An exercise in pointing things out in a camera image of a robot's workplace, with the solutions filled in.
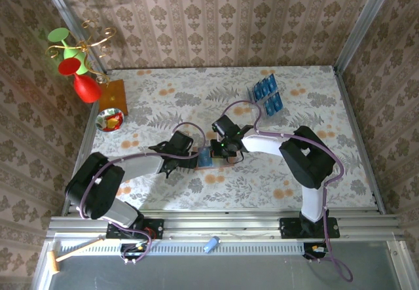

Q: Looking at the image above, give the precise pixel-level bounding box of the black power connector block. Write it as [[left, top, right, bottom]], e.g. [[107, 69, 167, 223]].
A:
[[303, 242, 329, 260], [120, 242, 149, 261]]

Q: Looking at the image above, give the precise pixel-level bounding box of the blue tray rack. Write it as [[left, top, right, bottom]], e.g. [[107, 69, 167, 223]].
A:
[[247, 72, 285, 122]]

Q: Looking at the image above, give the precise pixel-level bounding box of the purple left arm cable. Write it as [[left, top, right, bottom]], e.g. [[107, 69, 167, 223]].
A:
[[78, 121, 207, 264]]

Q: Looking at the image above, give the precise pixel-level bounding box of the thin black cable loop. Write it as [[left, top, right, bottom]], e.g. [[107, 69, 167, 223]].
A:
[[228, 151, 246, 165]]

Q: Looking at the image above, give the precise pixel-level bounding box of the gold wire glass rack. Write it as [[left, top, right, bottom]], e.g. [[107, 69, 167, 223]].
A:
[[45, 20, 117, 84]]

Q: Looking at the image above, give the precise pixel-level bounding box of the blue plastic tube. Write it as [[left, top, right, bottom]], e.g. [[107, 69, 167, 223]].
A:
[[202, 236, 222, 254]]

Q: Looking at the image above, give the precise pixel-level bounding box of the aluminium mounting rail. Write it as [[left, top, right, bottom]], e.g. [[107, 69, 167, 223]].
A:
[[45, 211, 403, 242]]

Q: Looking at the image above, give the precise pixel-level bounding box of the green wine glass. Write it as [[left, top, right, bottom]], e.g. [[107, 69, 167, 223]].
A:
[[47, 27, 89, 75]]

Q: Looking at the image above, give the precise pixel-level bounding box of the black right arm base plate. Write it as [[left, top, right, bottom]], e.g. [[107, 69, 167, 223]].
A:
[[279, 217, 340, 240]]

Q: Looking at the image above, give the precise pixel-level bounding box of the grey metal panel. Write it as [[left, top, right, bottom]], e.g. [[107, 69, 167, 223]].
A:
[[32, 240, 419, 290]]

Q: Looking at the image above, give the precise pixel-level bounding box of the floral tablecloth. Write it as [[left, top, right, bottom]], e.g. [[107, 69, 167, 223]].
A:
[[77, 65, 377, 212]]

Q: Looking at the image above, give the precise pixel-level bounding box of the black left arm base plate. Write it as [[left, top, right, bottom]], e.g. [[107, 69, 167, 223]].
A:
[[106, 218, 164, 240]]

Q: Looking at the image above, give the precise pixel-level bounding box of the aluminium table side rail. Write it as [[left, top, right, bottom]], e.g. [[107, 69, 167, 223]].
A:
[[333, 67, 386, 214], [62, 101, 99, 215]]

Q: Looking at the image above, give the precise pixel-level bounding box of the slotted grey cable duct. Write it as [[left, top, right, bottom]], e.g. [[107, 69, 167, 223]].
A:
[[58, 239, 307, 257]]

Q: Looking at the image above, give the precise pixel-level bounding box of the red wine glass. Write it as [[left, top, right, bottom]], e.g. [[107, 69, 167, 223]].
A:
[[58, 57, 103, 103]]

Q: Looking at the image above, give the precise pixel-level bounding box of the patterned candy bowl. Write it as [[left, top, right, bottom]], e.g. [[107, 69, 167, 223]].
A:
[[95, 108, 125, 133]]

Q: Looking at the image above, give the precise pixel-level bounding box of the wooden mallet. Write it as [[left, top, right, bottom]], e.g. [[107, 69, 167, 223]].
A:
[[47, 236, 105, 274]]

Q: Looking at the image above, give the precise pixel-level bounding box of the orange wooden rack base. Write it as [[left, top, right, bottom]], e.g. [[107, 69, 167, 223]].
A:
[[98, 79, 128, 117]]

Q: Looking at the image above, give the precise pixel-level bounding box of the aluminium frame post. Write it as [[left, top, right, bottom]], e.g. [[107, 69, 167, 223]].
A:
[[333, 0, 399, 71], [37, 0, 107, 75]]

